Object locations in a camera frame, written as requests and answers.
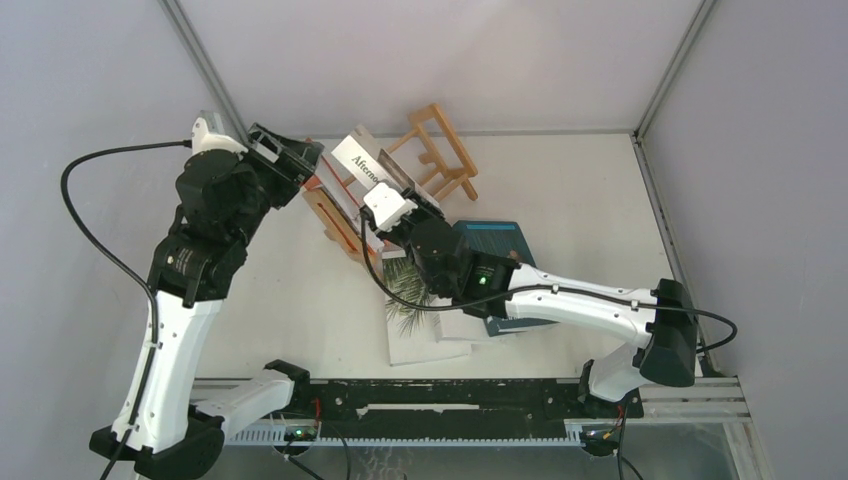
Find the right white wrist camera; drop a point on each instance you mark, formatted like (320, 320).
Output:
(386, 207)

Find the palm leaf white book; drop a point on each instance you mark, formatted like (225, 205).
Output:
(412, 334)

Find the aluminium frame rail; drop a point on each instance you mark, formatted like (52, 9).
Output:
(709, 401)

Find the wooden book rack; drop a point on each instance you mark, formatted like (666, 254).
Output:
(450, 165)

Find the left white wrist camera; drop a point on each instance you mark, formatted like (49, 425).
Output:
(208, 133)

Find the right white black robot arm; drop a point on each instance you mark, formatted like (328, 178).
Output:
(656, 326)

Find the coffee cover white book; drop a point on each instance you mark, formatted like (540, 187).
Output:
(369, 162)

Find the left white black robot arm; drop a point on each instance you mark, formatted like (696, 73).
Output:
(225, 190)

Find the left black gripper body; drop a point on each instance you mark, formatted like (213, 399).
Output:
(272, 179)

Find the orange cover book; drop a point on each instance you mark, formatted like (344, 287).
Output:
(336, 207)

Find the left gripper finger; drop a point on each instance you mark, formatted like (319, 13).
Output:
(301, 179)
(285, 156)

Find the grey white notebook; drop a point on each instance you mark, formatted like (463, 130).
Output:
(455, 326)

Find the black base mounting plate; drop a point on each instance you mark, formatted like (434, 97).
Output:
(455, 409)

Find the teal Humor book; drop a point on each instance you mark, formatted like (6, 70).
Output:
(502, 238)

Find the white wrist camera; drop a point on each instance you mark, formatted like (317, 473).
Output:
(208, 133)
(386, 207)

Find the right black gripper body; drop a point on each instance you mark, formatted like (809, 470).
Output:
(402, 235)

